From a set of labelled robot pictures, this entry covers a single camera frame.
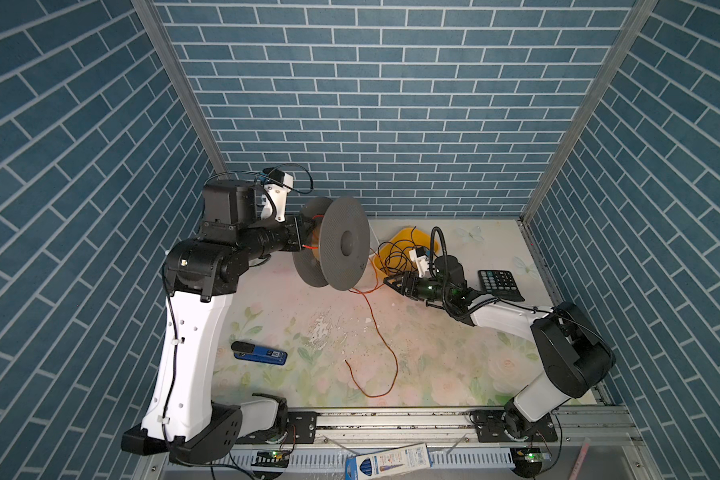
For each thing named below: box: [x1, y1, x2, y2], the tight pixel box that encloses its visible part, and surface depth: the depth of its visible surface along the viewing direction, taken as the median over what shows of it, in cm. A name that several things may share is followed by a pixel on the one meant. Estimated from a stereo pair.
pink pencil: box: [569, 437, 591, 480], surface depth 71 cm
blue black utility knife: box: [231, 341, 288, 365], surface depth 85 cm
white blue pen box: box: [344, 443, 433, 480], surface depth 69 cm
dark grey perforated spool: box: [292, 196, 371, 291], surface depth 60 cm
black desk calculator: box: [478, 269, 525, 301], surface depth 101 cm
